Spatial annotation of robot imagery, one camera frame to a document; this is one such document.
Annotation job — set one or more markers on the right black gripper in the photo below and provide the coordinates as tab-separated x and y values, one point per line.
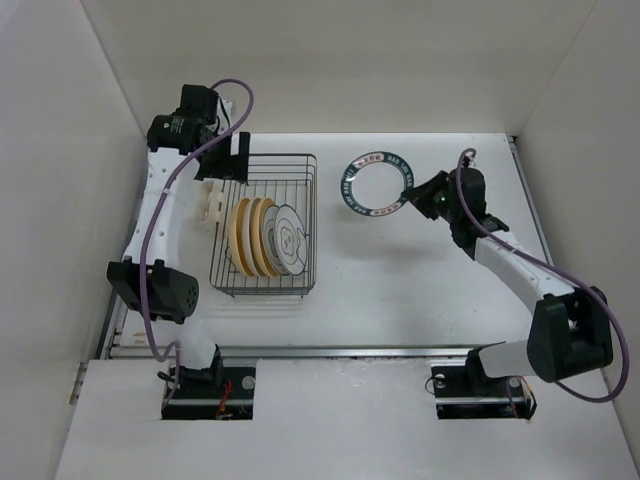
419	196

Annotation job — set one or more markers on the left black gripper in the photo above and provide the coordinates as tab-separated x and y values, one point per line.
233	167

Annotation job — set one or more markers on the white plate green rim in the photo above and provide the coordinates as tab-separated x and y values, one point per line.
372	184

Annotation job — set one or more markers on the yellow bear plate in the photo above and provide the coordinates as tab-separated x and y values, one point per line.
235	237

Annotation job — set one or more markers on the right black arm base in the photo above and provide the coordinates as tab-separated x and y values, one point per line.
463	391

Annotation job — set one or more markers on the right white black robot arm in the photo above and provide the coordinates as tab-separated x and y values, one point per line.
569	332

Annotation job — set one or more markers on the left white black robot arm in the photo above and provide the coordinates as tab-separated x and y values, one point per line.
149	279

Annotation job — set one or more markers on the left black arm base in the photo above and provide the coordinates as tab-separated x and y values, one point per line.
229	399

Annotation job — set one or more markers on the white plastic cutlery holder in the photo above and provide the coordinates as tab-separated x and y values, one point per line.
208	205

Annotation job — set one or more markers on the grey patterned plate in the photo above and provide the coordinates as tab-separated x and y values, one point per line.
270	216

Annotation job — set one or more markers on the white plate black outline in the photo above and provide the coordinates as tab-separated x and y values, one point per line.
290	240

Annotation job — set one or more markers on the black wire dish rack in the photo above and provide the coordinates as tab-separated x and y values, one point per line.
286	178

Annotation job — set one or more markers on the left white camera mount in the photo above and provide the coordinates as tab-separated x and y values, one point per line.
227	107

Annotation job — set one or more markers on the metal rail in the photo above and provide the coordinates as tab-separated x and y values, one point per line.
344	352

